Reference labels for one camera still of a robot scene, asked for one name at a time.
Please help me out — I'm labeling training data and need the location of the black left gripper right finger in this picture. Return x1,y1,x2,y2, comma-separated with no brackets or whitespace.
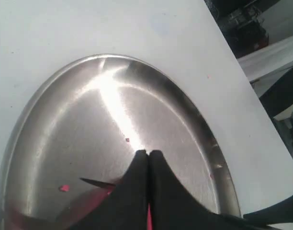
148,150,270,230

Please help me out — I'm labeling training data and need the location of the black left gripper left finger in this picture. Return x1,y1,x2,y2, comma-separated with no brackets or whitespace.
69,150,148,230

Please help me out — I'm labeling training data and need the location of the pink dough crumb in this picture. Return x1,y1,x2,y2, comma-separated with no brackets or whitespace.
59,184,69,192

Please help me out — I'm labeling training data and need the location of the round steel plate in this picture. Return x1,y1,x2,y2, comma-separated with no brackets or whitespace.
0,55,240,230

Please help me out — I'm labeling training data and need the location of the dark background equipment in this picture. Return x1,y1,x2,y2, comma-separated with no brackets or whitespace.
205,0,293,58

